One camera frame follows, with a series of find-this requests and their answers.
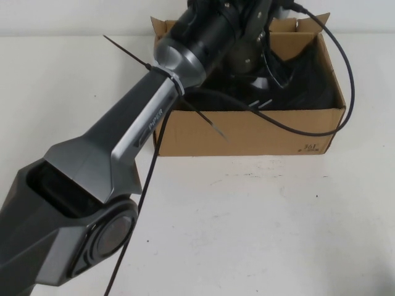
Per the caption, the brown cardboard shoe box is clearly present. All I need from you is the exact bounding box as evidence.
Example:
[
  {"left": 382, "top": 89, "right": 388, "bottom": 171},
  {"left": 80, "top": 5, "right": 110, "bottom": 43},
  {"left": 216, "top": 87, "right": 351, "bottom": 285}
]
[{"left": 150, "top": 12, "right": 346, "bottom": 157}]

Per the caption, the grey cable tie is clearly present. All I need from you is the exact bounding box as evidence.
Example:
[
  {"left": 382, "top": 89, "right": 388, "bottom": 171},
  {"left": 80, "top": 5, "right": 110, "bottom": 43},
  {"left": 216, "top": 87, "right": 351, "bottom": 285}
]
[{"left": 151, "top": 66, "right": 230, "bottom": 142}]

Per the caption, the black sneaker with white stuffing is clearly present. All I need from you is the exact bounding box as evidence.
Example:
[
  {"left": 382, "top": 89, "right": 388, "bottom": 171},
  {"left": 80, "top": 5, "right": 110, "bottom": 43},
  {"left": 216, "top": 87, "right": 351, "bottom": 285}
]
[{"left": 202, "top": 38, "right": 340, "bottom": 112}]

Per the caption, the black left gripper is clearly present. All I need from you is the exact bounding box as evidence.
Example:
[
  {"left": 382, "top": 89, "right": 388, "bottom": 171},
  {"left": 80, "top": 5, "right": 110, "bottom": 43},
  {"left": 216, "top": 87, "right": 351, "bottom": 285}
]
[{"left": 230, "top": 30, "right": 275, "bottom": 93}]

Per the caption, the black cable tie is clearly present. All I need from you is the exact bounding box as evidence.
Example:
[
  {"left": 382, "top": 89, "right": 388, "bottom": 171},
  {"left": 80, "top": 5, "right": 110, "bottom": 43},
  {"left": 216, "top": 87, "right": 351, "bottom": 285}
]
[{"left": 103, "top": 35, "right": 154, "bottom": 70}]

